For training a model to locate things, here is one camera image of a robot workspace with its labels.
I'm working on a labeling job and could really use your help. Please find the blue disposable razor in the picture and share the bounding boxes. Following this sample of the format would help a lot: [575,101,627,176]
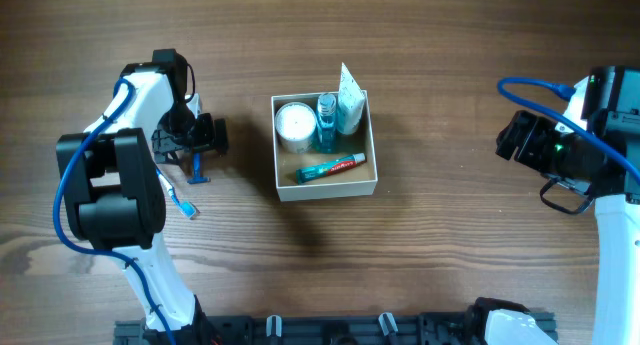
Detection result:
[187,153,210,185]

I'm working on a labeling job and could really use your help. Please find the blue white toothbrush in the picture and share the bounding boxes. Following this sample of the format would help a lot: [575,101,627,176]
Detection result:
[156,168,199,220]

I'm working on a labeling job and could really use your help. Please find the white round cotton swab jar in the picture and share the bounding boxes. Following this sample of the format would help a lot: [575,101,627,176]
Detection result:
[275,102,317,154]

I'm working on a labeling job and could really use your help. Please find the red green toothpaste tube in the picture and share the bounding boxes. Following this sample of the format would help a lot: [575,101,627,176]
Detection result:
[295,153,366,185]

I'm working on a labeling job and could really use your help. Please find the blue mouthwash bottle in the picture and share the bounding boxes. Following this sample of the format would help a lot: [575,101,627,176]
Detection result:
[316,93,337,153]

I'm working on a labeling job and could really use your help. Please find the white floral squeeze tube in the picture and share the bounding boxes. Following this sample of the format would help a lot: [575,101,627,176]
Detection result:
[337,64,365,135]

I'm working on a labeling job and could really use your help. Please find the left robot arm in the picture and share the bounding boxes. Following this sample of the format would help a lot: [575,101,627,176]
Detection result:
[52,49,229,344]

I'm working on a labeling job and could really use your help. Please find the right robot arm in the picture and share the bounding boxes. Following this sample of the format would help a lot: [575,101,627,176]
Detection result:
[496,66,639,344]

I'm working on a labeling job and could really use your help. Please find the white square cardboard box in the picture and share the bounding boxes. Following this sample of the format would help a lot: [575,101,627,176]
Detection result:
[271,90,378,202]

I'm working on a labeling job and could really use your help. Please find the right blue cable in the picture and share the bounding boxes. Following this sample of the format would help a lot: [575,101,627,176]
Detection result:
[496,76,640,186]

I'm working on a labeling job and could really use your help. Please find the blue cable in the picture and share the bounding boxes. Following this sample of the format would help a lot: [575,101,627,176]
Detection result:
[52,77,176,345]
[496,76,640,186]

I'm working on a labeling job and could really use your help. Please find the left blue cable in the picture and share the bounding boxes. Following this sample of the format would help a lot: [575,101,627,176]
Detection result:
[52,77,176,345]

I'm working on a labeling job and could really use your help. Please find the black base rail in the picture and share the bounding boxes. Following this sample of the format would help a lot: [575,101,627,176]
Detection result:
[113,312,557,345]

